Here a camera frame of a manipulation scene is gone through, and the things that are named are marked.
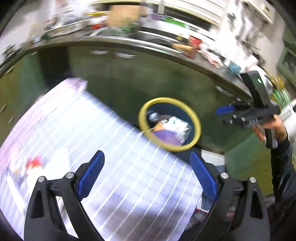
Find blue checkered tablecloth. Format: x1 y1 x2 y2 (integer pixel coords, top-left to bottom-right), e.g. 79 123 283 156
1 78 202 240

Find green kitchen cabinets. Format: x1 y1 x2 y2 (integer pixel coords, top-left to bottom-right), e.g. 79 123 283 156
1 44 273 195

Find dark kitchen countertop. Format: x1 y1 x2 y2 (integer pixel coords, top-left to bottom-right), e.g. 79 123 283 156
1 35 250 98

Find purple holographic box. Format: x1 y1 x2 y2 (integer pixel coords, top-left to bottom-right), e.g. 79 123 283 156
153 130 183 146

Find red white carton box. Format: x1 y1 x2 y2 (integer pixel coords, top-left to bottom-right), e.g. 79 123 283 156
162 116 192 144

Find person right hand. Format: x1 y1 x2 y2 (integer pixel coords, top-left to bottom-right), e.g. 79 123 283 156
252 114 288 145

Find clear plastic water bottle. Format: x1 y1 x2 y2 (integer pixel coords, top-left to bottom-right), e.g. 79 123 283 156
148 112 165 123

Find yellow rimmed trash bin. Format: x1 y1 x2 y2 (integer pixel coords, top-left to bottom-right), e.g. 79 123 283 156
138 97 201 152

